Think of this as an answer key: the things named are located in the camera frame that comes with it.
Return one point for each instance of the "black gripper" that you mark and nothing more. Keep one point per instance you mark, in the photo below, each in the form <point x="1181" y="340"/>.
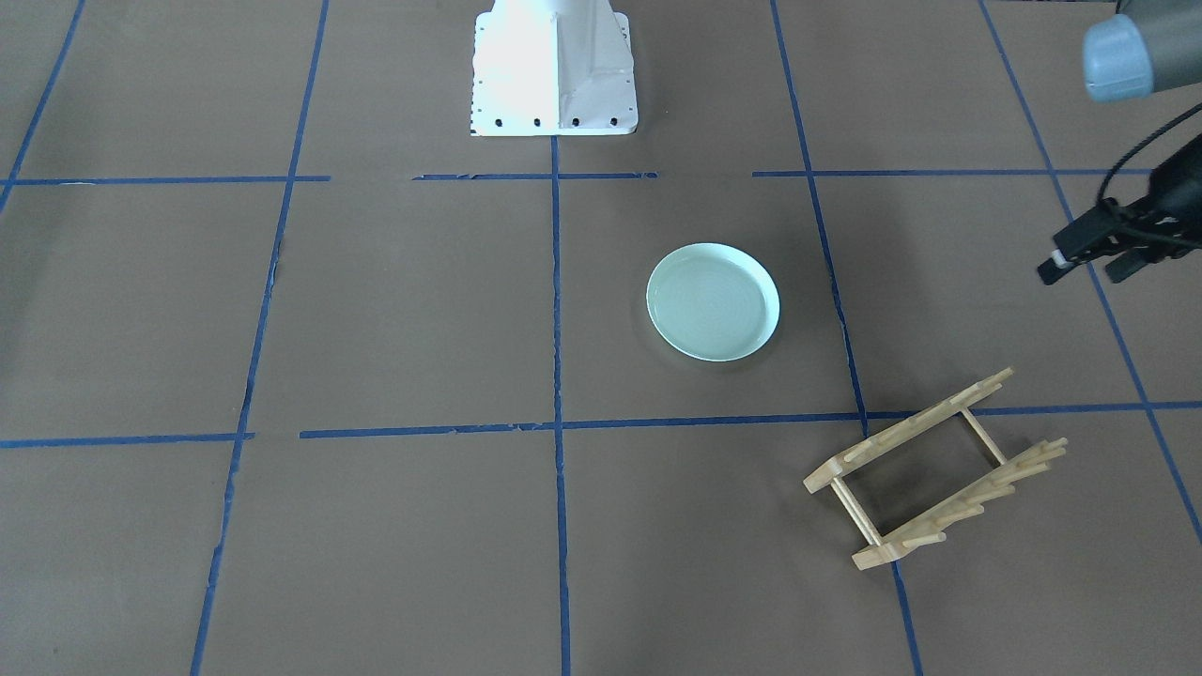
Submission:
<point x="1181" y="185"/>

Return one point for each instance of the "light green ceramic plate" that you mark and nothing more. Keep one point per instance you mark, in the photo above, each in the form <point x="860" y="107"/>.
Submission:
<point x="712" y="302"/>

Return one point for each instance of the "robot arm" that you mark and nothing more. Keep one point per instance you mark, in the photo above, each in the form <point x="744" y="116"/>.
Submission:
<point x="1147" y="47"/>

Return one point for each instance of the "wooden dish rack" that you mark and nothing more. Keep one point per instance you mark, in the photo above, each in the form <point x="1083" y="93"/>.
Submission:
<point x="907" y="483"/>

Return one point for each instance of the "brown paper table cover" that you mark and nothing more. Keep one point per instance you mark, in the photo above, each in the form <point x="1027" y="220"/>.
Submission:
<point x="301" y="378"/>

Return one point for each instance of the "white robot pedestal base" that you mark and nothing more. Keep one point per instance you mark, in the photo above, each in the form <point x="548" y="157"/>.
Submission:
<point x="553" y="68"/>

